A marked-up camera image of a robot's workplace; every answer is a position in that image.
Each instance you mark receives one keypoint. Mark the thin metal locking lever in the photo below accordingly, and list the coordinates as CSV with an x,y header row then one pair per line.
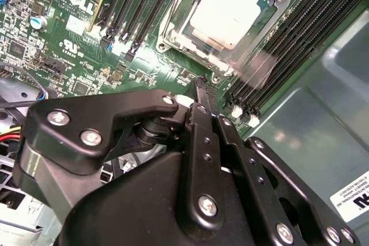
x,y
176,1

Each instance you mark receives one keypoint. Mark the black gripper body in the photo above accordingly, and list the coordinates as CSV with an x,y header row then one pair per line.
x,y
138,205

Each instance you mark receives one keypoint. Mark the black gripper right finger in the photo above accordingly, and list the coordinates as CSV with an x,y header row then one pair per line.
x,y
259,182

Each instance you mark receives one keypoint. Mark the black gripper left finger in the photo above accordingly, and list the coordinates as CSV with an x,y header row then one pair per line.
x,y
86,119

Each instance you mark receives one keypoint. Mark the silver topped CPU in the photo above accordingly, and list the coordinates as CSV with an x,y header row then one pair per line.
x,y
225,7

